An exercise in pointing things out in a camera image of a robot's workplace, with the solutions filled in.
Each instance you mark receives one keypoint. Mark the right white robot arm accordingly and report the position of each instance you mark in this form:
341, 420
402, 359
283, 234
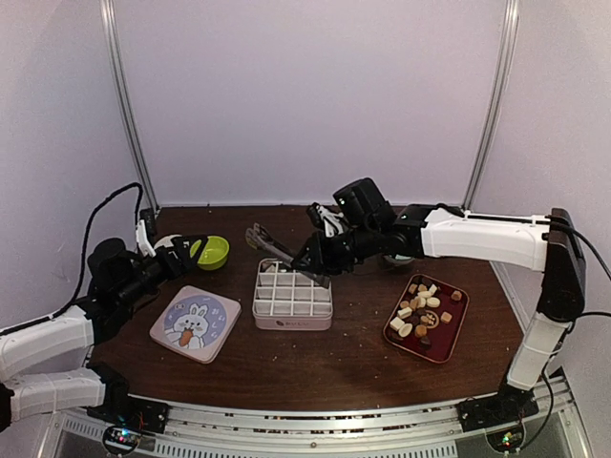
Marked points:
543, 244

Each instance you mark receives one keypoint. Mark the dark red chocolate tray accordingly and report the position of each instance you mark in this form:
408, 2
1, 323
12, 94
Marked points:
427, 319

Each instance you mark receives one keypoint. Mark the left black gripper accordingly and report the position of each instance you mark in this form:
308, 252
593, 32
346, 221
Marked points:
183, 263

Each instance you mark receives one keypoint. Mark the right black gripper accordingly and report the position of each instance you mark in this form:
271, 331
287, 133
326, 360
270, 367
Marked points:
319, 257

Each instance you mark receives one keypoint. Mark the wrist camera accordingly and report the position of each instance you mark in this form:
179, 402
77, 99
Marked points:
145, 231
331, 223

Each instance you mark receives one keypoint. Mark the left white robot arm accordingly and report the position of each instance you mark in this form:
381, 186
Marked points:
28, 344

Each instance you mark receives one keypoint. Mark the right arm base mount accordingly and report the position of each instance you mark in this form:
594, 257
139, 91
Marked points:
500, 418

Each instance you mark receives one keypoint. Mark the pale blue ceramic bowl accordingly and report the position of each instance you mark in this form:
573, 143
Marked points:
389, 262

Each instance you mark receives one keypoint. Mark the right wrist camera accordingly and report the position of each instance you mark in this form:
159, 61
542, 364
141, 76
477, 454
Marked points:
331, 223

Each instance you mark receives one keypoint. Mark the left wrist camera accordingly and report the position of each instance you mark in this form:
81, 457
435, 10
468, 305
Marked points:
145, 231

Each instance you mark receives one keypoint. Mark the lime green bowl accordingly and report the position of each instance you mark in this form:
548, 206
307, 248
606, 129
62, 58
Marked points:
210, 253

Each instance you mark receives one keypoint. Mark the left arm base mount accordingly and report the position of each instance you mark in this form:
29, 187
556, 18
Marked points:
129, 422

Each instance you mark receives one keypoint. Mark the bunny picture tin lid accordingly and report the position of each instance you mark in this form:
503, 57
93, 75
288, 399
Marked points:
196, 324

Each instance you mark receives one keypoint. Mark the black white small bowl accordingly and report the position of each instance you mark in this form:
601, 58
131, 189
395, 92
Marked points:
166, 241

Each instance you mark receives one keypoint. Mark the pink compartment tin box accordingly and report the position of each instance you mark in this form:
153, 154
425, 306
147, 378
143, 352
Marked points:
287, 300

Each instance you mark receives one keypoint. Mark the metal tongs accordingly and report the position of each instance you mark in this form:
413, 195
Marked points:
259, 239

